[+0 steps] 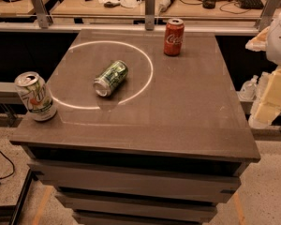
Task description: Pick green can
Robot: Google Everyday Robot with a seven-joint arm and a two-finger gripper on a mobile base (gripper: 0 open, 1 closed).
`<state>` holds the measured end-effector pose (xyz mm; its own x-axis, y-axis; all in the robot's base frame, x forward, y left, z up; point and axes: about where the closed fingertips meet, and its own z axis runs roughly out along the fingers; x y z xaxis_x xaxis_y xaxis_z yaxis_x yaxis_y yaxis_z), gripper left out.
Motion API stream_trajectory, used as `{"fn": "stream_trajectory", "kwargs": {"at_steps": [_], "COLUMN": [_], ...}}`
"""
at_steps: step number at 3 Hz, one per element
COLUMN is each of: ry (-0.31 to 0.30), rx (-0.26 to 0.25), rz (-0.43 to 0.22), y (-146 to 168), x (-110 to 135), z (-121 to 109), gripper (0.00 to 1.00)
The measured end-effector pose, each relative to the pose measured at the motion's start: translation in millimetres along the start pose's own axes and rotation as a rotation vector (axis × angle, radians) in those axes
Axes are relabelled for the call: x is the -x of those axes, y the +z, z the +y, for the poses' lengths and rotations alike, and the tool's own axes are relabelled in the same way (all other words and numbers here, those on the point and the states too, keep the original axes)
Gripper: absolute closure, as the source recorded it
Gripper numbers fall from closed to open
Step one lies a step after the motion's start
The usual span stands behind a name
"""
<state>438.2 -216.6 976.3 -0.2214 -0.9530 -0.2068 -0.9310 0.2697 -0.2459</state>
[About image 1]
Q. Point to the white 7UP can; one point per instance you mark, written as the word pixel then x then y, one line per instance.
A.
pixel 35 95

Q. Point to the white round dish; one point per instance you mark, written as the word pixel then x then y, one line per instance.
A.
pixel 129 3

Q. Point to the black round cup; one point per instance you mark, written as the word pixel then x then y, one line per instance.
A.
pixel 210 4

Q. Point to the red Coca-Cola can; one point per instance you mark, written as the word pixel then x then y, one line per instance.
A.
pixel 173 38

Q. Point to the right metal bracket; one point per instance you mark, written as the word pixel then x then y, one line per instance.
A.
pixel 267 14

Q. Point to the middle metal bracket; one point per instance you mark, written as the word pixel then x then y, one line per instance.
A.
pixel 149 14

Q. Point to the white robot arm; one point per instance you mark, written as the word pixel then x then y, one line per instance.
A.
pixel 273 54

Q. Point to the clear plastic bottle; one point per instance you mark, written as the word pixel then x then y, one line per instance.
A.
pixel 248 89

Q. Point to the left metal bracket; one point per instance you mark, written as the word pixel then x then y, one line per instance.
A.
pixel 43 18

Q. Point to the black metal frame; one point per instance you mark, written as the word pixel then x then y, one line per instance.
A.
pixel 10 214

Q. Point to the white power adapter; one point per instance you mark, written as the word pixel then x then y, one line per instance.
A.
pixel 164 5

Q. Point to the metal bracket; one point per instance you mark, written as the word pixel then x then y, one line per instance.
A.
pixel 149 14
pixel 267 14
pixel 43 18

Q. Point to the green soda can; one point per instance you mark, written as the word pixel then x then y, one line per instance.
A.
pixel 110 78

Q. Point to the grey drawer cabinet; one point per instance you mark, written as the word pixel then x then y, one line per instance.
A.
pixel 165 148

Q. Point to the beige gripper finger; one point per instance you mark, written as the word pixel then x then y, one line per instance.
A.
pixel 270 103
pixel 258 43

